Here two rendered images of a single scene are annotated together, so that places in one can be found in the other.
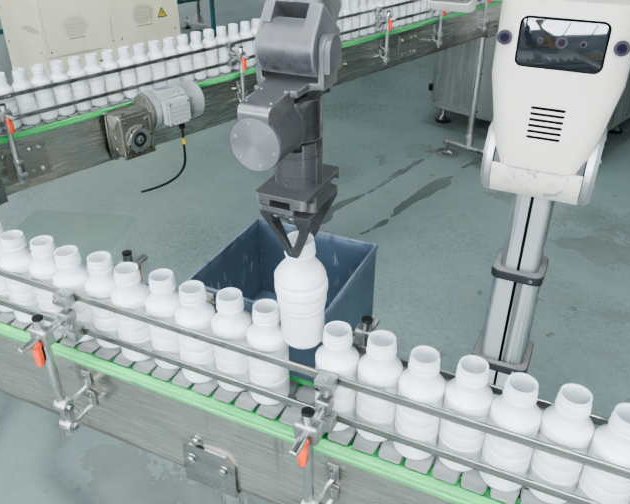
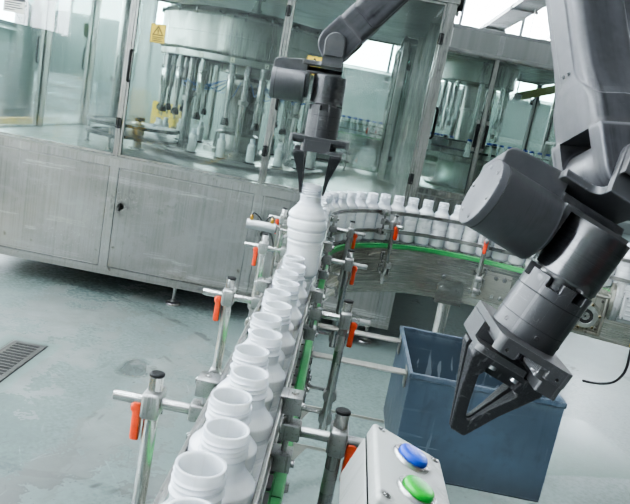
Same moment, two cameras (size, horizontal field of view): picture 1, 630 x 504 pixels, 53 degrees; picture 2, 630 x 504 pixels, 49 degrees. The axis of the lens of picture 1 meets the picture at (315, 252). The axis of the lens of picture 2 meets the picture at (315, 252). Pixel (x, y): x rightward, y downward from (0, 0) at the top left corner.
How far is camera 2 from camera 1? 116 cm
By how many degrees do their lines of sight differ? 64
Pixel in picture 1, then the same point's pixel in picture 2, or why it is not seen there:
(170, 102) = (629, 296)
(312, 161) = (314, 116)
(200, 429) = not seen: hidden behind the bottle
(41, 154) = (504, 287)
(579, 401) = (285, 324)
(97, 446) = not seen: outside the picture
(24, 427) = not seen: hidden behind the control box
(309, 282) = (295, 211)
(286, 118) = (291, 71)
